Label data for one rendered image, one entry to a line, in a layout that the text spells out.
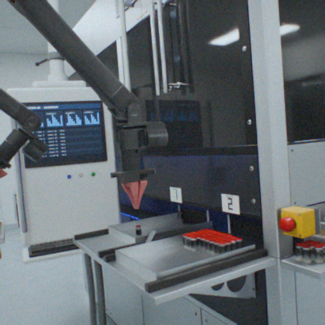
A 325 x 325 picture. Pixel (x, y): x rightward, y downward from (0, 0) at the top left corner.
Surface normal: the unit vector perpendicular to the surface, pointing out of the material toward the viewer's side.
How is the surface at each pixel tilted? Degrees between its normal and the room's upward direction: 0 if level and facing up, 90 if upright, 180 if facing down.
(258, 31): 90
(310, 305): 90
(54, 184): 90
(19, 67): 90
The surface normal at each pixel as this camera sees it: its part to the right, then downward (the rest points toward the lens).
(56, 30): 0.44, 0.15
